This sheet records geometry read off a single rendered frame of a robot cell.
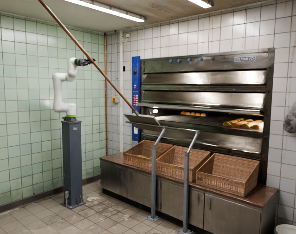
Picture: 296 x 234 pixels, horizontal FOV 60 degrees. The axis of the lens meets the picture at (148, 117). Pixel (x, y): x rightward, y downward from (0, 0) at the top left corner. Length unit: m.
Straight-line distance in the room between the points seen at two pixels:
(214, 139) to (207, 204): 0.85
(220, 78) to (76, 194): 2.49
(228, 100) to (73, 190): 2.39
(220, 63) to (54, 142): 2.65
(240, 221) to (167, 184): 0.92
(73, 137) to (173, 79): 1.60
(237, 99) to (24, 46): 2.85
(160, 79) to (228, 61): 1.04
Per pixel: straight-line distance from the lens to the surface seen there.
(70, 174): 3.71
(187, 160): 2.90
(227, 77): 3.25
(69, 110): 3.59
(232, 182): 2.83
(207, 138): 3.41
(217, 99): 3.29
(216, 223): 3.03
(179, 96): 3.58
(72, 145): 3.62
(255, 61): 3.16
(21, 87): 3.86
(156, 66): 3.86
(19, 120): 3.87
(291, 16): 3.13
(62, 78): 3.54
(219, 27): 3.37
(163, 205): 3.38
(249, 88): 3.15
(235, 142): 3.26
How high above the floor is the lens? 1.67
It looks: 7 degrees down
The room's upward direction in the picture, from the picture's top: straight up
